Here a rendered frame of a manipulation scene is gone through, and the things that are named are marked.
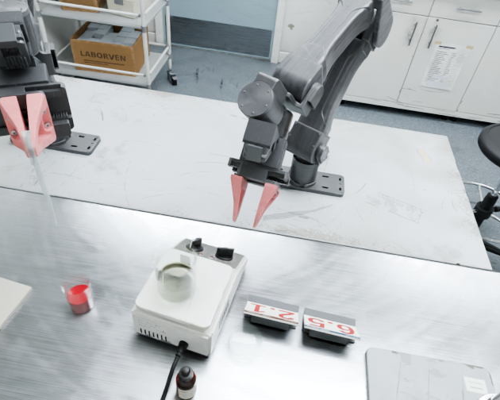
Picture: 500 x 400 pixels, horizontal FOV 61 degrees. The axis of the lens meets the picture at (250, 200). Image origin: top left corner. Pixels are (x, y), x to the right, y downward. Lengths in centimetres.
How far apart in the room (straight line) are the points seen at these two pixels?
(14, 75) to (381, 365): 67
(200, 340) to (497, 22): 274
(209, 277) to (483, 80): 277
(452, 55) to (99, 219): 259
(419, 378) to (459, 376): 7
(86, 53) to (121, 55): 22
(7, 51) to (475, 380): 81
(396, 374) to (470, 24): 254
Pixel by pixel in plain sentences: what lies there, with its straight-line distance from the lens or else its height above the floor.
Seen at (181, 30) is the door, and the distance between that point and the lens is 371.
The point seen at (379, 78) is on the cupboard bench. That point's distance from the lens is 308.
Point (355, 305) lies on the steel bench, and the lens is 80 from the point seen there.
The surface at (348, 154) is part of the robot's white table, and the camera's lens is 112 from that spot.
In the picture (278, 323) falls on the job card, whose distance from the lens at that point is 73.
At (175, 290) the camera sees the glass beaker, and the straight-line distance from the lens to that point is 62.
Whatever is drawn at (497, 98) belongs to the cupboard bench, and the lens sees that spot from 333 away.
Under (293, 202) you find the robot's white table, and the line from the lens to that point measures 94.
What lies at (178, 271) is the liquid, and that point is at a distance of 65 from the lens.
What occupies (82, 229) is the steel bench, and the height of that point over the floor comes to 90.
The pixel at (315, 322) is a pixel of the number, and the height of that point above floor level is 92.
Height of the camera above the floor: 154
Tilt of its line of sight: 43 degrees down
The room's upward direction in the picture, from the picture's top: 7 degrees clockwise
